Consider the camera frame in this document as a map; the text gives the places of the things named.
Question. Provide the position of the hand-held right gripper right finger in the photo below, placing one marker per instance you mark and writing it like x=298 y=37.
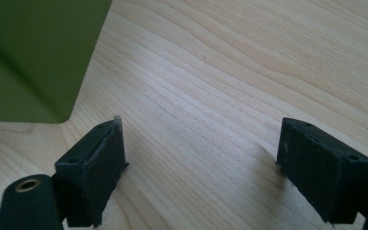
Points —
x=322 y=172

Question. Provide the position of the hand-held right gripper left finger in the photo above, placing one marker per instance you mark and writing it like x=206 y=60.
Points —
x=91 y=174

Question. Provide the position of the green box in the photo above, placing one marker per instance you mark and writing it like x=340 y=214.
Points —
x=33 y=57

